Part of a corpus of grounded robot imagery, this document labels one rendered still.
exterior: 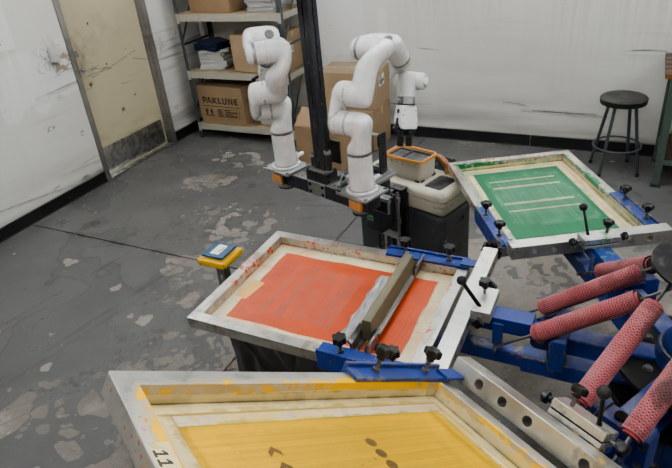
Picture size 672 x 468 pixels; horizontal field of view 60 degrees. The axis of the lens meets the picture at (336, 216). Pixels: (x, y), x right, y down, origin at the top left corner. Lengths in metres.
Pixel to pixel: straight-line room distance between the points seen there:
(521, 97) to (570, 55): 0.53
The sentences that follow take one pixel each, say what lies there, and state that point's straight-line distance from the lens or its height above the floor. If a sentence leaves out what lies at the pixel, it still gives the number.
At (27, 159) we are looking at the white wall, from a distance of 5.33.
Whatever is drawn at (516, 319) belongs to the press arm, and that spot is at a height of 1.04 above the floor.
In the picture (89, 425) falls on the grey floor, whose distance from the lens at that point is 3.24.
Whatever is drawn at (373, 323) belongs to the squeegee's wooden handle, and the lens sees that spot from 1.74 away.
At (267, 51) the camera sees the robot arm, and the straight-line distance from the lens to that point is 2.24.
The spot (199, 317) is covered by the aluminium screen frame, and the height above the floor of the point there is 0.99.
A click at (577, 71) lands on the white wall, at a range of 5.40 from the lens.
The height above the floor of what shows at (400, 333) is 0.96.
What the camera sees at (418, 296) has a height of 0.96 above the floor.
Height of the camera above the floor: 2.15
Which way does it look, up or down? 29 degrees down
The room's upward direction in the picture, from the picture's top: 6 degrees counter-clockwise
